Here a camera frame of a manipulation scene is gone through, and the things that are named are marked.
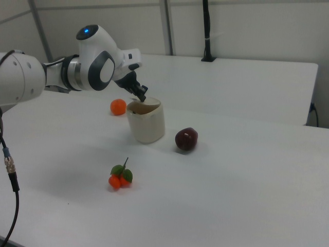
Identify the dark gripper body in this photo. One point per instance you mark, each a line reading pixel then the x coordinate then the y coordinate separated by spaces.
pixel 129 65

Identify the orange mandarin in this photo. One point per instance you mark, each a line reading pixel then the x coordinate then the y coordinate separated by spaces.
pixel 118 107

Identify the cream garbage bin with lid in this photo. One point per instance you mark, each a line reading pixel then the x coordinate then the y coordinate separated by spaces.
pixel 147 126

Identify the dark red plum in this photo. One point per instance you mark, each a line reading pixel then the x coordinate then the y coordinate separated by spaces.
pixel 186 139

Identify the small oranges cluster with leaves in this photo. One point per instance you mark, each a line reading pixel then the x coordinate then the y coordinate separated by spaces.
pixel 115 181

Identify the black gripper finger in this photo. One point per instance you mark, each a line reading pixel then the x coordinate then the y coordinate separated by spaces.
pixel 138 94
pixel 144 88

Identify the black pole with base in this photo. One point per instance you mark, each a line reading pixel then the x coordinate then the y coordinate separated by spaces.
pixel 207 31

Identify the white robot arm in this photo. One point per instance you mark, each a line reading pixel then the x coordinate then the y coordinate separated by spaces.
pixel 23 77

